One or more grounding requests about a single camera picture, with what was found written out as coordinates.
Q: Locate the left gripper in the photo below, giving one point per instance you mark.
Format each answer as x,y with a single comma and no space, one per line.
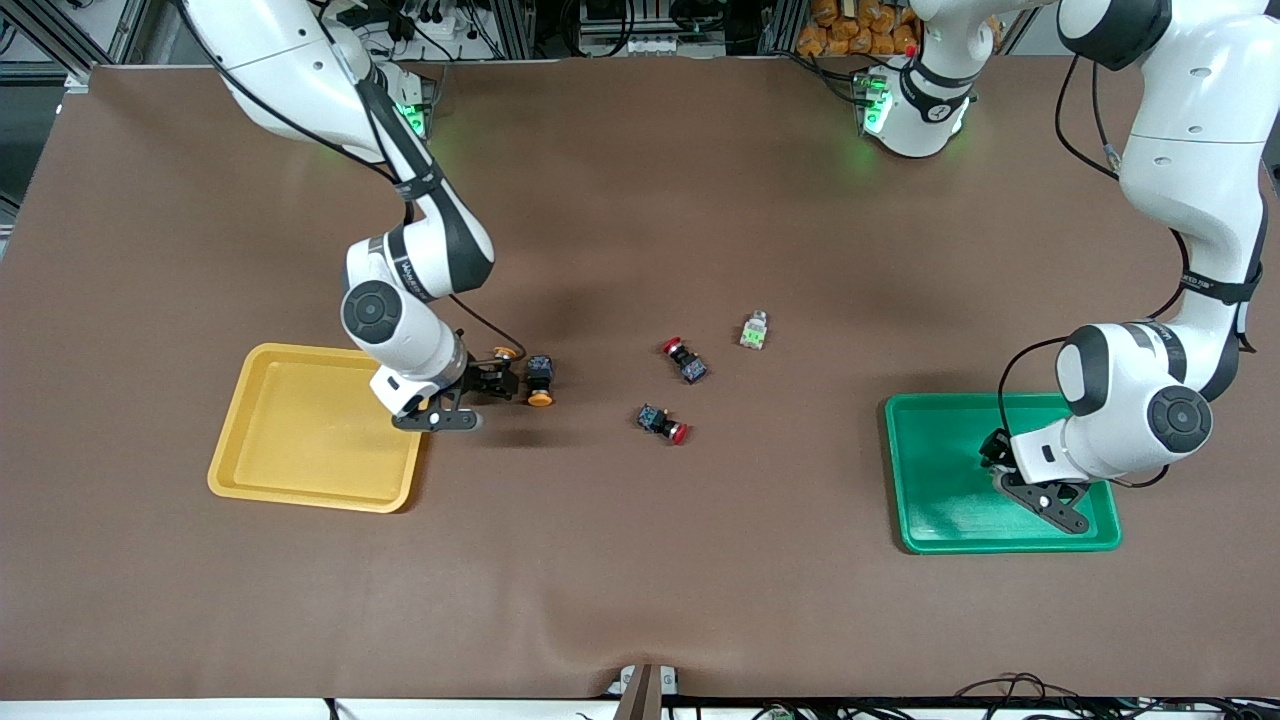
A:
995,449

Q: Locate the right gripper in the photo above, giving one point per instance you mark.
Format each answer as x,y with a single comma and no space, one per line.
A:
487,380

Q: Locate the small-cap yellow push button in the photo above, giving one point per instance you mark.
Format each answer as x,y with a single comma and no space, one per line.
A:
505,352

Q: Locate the wide-cap yellow push button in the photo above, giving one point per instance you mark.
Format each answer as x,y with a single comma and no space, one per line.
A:
540,375

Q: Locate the green push button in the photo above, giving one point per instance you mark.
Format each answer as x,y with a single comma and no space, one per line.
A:
753,335

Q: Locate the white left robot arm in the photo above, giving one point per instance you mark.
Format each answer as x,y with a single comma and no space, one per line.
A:
1190,150

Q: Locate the green plastic tray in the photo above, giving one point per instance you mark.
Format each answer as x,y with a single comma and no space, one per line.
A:
950,510

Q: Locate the red push button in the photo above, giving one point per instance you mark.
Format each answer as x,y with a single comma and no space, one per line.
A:
655,418
690,367

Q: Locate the yellow plastic tray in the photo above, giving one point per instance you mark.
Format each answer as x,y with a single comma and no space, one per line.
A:
300,450

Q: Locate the brown table mat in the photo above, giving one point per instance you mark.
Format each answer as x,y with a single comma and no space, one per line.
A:
640,560

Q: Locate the metal table clamp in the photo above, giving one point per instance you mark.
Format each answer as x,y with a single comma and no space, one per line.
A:
640,695

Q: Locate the white power strip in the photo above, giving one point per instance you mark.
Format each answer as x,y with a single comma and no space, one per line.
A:
650,45

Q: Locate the orange packaged snacks pile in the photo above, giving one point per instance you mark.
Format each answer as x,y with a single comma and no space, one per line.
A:
850,30

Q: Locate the aluminium frame rail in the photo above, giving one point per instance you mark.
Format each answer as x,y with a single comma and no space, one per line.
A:
55,45

